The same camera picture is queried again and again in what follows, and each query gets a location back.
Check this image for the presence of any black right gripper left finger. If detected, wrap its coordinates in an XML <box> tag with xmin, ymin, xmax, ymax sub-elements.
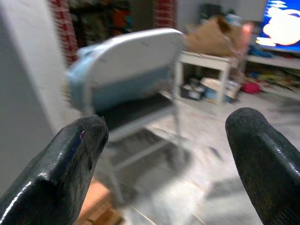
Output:
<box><xmin>0</xmin><ymin>115</ymin><xmax>109</xmax><ymax>225</ymax></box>

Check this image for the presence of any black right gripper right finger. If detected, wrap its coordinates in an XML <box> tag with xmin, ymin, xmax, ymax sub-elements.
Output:
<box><xmin>225</xmin><ymin>107</ymin><xmax>300</xmax><ymax>225</ymax></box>

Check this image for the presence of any grey fridge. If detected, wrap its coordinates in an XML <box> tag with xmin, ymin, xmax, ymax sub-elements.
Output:
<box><xmin>0</xmin><ymin>0</ymin><xmax>82</xmax><ymax>195</ymax></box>

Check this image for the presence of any red brick stack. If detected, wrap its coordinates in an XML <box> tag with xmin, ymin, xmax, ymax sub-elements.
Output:
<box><xmin>76</xmin><ymin>177</ymin><xmax>124</xmax><ymax>225</ymax></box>

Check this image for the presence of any grey metal folding chair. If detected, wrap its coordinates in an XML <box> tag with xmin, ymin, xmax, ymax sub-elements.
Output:
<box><xmin>82</xmin><ymin>79</ymin><xmax>189</xmax><ymax>204</ymax></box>

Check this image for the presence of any blue container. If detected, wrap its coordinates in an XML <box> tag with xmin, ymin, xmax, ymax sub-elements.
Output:
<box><xmin>205</xmin><ymin>88</ymin><xmax>226</xmax><ymax>103</ymax></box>

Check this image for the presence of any white cardboard box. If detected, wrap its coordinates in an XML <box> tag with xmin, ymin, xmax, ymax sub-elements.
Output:
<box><xmin>200</xmin><ymin>77</ymin><xmax>223</xmax><ymax>90</ymax></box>

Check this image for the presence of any white television shelf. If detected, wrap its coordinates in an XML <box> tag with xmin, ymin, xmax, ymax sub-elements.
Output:
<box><xmin>243</xmin><ymin>53</ymin><xmax>300</xmax><ymax>94</ymax></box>

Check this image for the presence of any black storage box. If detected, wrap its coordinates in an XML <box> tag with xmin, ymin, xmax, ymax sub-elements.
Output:
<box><xmin>180</xmin><ymin>83</ymin><xmax>207</xmax><ymax>101</ymax></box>

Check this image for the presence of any blue cloth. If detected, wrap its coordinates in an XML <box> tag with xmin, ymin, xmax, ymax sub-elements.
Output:
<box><xmin>248</xmin><ymin>44</ymin><xmax>274</xmax><ymax>59</ymax></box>

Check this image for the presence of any white side table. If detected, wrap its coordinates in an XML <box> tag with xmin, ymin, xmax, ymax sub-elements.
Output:
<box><xmin>174</xmin><ymin>50</ymin><xmax>235</xmax><ymax>106</ymax></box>

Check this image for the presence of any light blue plastic tub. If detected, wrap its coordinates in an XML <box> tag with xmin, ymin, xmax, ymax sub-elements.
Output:
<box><xmin>64</xmin><ymin>28</ymin><xmax>187</xmax><ymax>114</ymax></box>

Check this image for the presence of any pink bottle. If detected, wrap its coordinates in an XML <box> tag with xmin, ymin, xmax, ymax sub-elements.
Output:
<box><xmin>241</xmin><ymin>23</ymin><xmax>254</xmax><ymax>49</ymax></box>

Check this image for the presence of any narrow red brick pillar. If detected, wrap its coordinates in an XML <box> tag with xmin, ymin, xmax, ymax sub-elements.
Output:
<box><xmin>50</xmin><ymin>0</ymin><xmax>79</xmax><ymax>68</ymax></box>

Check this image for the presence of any television with blue picture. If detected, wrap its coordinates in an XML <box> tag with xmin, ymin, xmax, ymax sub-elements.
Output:
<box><xmin>255</xmin><ymin>0</ymin><xmax>300</xmax><ymax>53</ymax></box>

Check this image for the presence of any brown paper bag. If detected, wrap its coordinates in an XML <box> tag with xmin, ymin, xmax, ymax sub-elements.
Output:
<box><xmin>185</xmin><ymin>15</ymin><xmax>242</xmax><ymax>58</ymax></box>

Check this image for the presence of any dark cluttered shelf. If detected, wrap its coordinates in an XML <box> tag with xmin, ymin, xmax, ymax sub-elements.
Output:
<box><xmin>70</xmin><ymin>0</ymin><xmax>132</xmax><ymax>46</ymax></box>

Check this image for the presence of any wide red brick pillar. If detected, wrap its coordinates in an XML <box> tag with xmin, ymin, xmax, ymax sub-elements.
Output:
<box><xmin>153</xmin><ymin>0</ymin><xmax>178</xmax><ymax>29</ymax></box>

